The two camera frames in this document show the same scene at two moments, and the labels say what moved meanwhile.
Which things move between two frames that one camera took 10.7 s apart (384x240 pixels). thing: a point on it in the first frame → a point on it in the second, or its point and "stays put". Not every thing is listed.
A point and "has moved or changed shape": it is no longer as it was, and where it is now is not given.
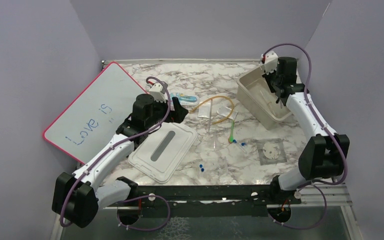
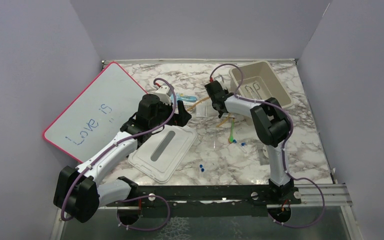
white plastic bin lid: (158, 154) stays put
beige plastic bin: (255, 92) has moved or changed shape
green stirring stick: (231, 137) stays put
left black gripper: (179, 113) stays put
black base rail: (216, 201) stays put
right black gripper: (267, 77) → (225, 91)
